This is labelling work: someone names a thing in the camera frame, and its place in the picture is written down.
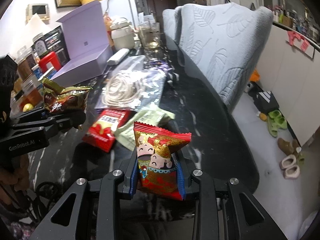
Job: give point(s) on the green sandals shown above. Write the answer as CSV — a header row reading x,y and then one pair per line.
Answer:
x,y
275,122

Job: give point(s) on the cream ceramic jar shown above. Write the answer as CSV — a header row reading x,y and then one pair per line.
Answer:
x,y
122,34

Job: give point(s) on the white foam board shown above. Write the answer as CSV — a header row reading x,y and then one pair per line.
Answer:
x,y
21,35

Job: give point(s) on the black shoe box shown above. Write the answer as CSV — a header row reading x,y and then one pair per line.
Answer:
x,y
265,102

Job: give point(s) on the lavender gift box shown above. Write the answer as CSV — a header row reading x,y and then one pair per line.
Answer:
x,y
87,45

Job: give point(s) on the brown slipper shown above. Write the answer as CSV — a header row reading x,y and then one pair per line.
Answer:
x,y
289,148

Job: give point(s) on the red gold cartoon snack packet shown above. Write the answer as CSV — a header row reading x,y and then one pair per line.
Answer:
x,y
157,171

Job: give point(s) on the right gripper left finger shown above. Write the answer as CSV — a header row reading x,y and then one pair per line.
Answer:
x,y
134,174

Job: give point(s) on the black printed pouch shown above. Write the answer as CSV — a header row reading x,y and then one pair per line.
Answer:
x,y
53,41

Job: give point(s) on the wall intercom panel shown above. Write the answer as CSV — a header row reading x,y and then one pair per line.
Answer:
x,y
42,10

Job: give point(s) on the pink white slippers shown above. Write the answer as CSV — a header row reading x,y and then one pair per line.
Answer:
x,y
289,167

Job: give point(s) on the clear bag with white cord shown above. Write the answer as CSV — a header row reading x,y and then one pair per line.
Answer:
x,y
134,84

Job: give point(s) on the brown gold snack packet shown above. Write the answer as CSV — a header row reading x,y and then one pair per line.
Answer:
x,y
58,99

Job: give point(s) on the red white snack packet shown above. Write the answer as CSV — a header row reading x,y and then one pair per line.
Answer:
x,y
101,133

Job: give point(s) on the grey leaf pattern chair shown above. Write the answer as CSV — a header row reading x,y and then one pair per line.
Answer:
x,y
225,41

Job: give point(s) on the white mini fridge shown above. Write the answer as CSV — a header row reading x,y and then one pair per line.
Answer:
x,y
117,9

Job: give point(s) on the glass cup with spoon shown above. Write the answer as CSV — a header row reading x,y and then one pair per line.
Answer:
x,y
149,33

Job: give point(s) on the red plastic container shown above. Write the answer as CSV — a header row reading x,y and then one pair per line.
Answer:
x,y
48,61

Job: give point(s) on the blue white medicine box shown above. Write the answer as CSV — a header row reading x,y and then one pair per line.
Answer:
x,y
48,74

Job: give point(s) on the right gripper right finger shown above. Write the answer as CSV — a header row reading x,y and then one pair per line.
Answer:
x,y
180,177

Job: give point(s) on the pale green sachet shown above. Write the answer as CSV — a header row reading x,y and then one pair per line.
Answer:
x,y
147,117

